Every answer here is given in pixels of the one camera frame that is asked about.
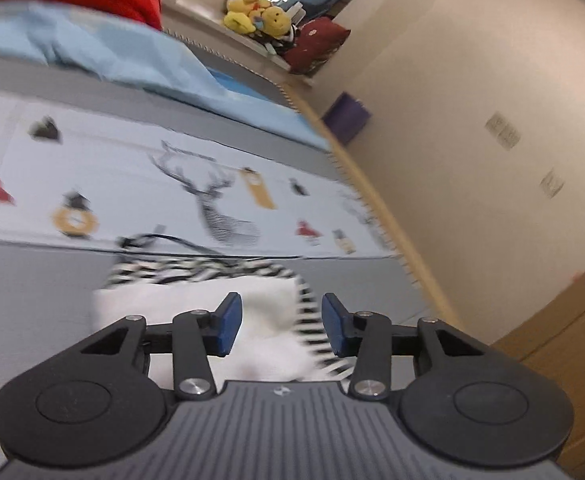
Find printed deer bed sheet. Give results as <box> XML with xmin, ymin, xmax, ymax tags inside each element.
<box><xmin>0</xmin><ymin>85</ymin><xmax>404</xmax><ymax>262</ymax></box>

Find dark red pillow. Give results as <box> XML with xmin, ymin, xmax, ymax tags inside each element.
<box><xmin>282</xmin><ymin>16</ymin><xmax>351</xmax><ymax>76</ymax></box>

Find wooden door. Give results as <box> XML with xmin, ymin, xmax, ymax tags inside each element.
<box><xmin>490</xmin><ymin>244</ymin><xmax>585</xmax><ymax>480</ymax></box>

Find yellow plush toy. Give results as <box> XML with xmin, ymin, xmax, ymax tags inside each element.
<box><xmin>258</xmin><ymin>5</ymin><xmax>293</xmax><ymax>40</ymax></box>
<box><xmin>222</xmin><ymin>0</ymin><xmax>269</xmax><ymax>36</ymax></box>

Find wall switch plate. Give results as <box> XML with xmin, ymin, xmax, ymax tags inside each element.
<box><xmin>485</xmin><ymin>112</ymin><xmax>522</xmax><ymax>150</ymax></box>
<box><xmin>541</xmin><ymin>168</ymin><xmax>566</xmax><ymax>199</ymax></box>

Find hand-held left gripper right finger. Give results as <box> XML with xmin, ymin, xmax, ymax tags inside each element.
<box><xmin>321</xmin><ymin>292</ymin><xmax>489</xmax><ymax>402</ymax></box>

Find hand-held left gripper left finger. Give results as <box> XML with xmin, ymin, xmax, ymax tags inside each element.
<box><xmin>80</xmin><ymin>291</ymin><xmax>244</xmax><ymax>402</ymax></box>

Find light blue blanket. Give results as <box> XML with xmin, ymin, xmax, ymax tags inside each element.
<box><xmin>0</xmin><ymin>0</ymin><xmax>334</xmax><ymax>153</ymax></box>

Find purple box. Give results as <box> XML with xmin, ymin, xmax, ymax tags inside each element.
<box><xmin>321</xmin><ymin>92</ymin><xmax>373</xmax><ymax>144</ymax></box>

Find white black-striped small garment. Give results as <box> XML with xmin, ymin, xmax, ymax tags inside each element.
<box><xmin>92</xmin><ymin>232</ymin><xmax>359</xmax><ymax>384</ymax></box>

